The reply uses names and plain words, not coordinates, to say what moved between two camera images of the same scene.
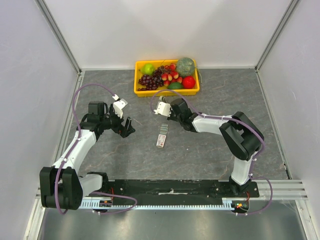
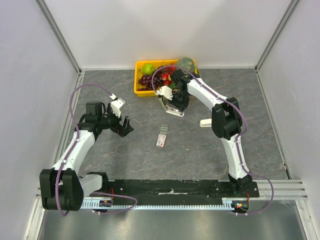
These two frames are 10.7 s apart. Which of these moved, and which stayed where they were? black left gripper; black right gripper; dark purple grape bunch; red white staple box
Moved: black right gripper
Stayed: black left gripper; dark purple grape bunch; red white staple box
